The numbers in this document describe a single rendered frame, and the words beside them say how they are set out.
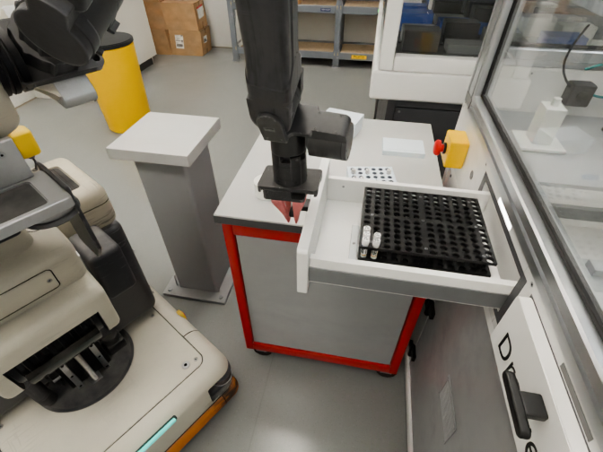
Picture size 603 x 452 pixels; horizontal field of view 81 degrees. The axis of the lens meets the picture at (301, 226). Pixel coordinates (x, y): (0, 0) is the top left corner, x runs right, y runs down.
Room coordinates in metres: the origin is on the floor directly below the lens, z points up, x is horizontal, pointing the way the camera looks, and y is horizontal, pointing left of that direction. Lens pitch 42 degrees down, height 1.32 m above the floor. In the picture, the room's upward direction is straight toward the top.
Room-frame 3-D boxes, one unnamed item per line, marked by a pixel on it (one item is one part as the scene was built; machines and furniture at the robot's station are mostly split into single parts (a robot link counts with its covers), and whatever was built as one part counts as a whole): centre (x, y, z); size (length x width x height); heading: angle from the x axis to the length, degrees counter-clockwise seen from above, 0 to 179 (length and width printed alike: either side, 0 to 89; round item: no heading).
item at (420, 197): (0.49, -0.22, 0.87); 0.22 x 0.18 x 0.06; 79
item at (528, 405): (0.16, -0.26, 0.91); 0.07 x 0.04 x 0.01; 169
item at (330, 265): (0.49, -0.23, 0.86); 0.40 x 0.26 x 0.06; 79
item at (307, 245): (0.52, -0.03, 0.87); 0.29 x 0.02 x 0.11; 169
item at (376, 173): (0.79, -0.19, 0.78); 0.12 x 0.08 x 0.04; 89
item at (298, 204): (0.50, 0.02, 0.93); 0.07 x 0.07 x 0.09; 79
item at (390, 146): (0.99, -0.32, 0.77); 0.13 x 0.09 x 0.02; 80
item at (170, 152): (1.12, 0.47, 0.38); 0.30 x 0.30 x 0.76; 79
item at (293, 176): (0.50, 0.02, 1.00); 0.10 x 0.07 x 0.07; 79
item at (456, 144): (0.79, -0.39, 0.88); 0.07 x 0.05 x 0.07; 169
